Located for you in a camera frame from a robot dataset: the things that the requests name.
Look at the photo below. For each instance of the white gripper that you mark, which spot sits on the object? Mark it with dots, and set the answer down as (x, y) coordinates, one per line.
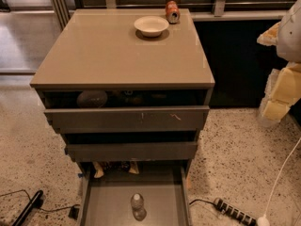
(290, 37)

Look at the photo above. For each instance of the clear plastic water bottle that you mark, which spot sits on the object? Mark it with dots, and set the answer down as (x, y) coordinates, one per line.
(138, 209)

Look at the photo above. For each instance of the dark items in top drawer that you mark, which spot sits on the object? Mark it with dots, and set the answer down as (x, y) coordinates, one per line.
(118, 98)

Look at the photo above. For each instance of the grey middle drawer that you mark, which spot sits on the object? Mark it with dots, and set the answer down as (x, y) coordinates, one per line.
(132, 151)

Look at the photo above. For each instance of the brown round object in drawer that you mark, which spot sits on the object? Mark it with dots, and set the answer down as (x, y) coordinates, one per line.
(92, 99)

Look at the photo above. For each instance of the snack bag in bottom drawer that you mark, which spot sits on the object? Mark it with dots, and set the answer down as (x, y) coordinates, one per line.
(102, 167)

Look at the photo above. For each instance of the grey top drawer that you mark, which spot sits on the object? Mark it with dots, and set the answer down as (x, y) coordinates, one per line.
(128, 119)

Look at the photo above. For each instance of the grey open bottom drawer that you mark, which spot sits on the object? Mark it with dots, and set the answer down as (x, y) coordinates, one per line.
(156, 196)

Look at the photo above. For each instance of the orange soda can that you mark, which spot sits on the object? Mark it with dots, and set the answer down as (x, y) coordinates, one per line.
(172, 12)

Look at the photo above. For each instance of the white paper bowl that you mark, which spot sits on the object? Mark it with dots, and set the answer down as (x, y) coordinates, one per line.
(151, 26)

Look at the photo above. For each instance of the black power strip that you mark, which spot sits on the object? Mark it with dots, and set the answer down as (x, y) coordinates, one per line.
(233, 212)

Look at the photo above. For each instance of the black power adapter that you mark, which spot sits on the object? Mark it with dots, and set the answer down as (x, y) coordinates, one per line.
(74, 212)

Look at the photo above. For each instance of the black bar on floor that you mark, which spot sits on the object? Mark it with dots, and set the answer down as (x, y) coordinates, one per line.
(34, 203)

